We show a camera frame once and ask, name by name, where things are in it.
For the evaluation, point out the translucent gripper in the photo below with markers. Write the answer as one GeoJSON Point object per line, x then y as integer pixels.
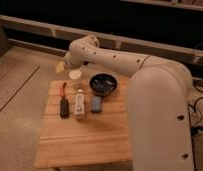
{"type": "Point", "coordinates": [60, 67]}

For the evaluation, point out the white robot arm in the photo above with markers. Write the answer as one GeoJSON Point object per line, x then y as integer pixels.
{"type": "Point", "coordinates": [157, 103]}

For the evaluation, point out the white lidded cup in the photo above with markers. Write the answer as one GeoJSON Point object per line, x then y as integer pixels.
{"type": "Point", "coordinates": [75, 76]}

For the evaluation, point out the white plastic bottle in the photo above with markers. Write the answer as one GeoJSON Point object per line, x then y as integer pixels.
{"type": "Point", "coordinates": [79, 105]}

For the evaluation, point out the black bowl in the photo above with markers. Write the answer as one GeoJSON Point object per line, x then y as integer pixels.
{"type": "Point", "coordinates": [103, 84]}

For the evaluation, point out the wooden table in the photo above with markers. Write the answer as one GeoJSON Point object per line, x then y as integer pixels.
{"type": "Point", "coordinates": [97, 139]}

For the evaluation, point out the grey metal rail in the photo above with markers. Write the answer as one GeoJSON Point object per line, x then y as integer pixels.
{"type": "Point", "coordinates": [187, 55]}

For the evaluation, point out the black brush orange handle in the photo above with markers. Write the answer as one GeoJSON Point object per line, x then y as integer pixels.
{"type": "Point", "coordinates": [64, 104]}

